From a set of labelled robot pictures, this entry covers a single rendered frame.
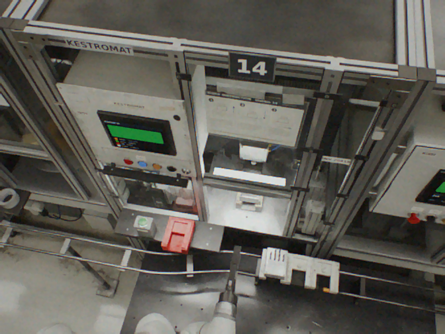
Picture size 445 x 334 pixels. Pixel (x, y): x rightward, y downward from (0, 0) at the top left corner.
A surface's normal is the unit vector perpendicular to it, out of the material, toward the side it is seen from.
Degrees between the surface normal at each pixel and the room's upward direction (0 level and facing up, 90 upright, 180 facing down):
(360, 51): 0
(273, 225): 0
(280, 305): 0
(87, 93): 90
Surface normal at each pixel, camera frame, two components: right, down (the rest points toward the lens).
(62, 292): -0.03, -0.51
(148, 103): -0.20, 0.84
